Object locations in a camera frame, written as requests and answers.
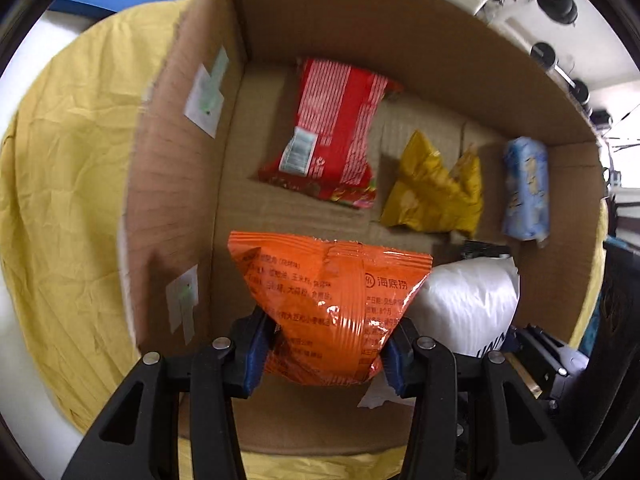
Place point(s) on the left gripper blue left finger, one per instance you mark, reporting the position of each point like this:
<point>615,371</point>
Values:
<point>136,434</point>

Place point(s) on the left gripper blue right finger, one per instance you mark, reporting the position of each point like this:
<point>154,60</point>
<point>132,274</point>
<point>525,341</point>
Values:
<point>474,417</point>

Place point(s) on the white pillow pouch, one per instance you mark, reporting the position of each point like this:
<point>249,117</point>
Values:
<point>469,305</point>

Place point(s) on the black snack packet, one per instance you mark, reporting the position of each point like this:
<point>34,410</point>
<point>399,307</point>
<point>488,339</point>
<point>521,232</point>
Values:
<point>472,249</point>

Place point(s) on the light blue tissue pack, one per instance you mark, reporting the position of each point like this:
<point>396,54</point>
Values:
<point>527,190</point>

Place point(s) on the orange snack packet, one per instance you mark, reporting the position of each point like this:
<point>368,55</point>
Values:
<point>335,303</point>

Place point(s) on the yellow snack packet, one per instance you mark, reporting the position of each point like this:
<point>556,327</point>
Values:
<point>429,198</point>

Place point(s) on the red snack packet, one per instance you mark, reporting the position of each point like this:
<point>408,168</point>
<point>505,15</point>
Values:
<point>327,155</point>

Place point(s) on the yellow tablecloth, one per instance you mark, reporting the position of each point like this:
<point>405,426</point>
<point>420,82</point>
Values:
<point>135,153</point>

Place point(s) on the barbell on floor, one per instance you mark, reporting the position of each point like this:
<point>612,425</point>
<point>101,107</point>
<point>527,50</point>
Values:
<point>546,57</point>

